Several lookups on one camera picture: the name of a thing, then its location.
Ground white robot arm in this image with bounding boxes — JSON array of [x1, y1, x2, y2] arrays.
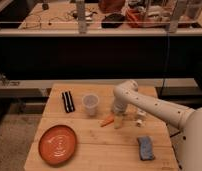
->
[[112, 80, 202, 171]]

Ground white tube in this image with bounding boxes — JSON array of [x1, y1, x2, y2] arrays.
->
[[135, 108, 146, 127]]

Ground clear plastic cup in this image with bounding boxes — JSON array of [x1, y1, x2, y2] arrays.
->
[[82, 93, 99, 116]]

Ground blue sponge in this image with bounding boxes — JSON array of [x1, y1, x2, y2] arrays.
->
[[137, 136, 155, 161]]

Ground black rectangular case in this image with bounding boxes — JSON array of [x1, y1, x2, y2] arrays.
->
[[62, 91, 75, 113]]

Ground orange plate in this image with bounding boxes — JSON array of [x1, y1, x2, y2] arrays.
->
[[38, 125, 77, 166]]

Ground black bowl on shelf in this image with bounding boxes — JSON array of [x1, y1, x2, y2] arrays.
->
[[101, 13, 125, 28]]

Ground orange container on shelf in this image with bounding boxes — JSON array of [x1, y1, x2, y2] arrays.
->
[[125, 9, 151, 28]]

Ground metal post right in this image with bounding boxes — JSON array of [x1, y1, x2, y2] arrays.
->
[[166, 0, 187, 33]]

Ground metal post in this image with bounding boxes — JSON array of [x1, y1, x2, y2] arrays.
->
[[76, 0, 87, 34], [166, 0, 187, 33]]

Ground metal post left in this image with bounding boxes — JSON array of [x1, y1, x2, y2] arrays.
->
[[76, 0, 87, 34]]

